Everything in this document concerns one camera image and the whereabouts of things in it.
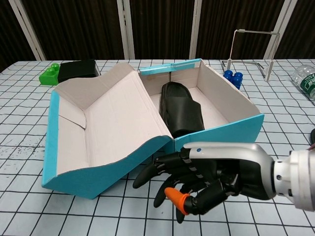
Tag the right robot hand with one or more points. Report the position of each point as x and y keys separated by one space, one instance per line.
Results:
x=233 y=167

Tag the black rubber slipper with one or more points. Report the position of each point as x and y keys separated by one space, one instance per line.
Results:
x=182 y=110
x=312 y=137

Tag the blue cardboard shoe box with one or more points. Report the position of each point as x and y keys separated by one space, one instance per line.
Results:
x=110 y=123

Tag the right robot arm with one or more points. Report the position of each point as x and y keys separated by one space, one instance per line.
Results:
x=295 y=179

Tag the small black box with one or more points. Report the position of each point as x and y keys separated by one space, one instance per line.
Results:
x=76 y=70

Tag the blue toy building block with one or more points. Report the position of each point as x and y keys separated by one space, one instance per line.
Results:
x=236 y=78

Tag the clear plastic water bottle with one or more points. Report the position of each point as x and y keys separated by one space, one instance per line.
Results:
x=306 y=81

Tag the white checked tablecloth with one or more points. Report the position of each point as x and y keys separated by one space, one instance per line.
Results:
x=98 y=218

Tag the green toy building block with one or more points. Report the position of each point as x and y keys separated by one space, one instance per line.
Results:
x=49 y=78

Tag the black folding screen white frame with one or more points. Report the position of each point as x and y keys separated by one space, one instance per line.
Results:
x=73 y=24

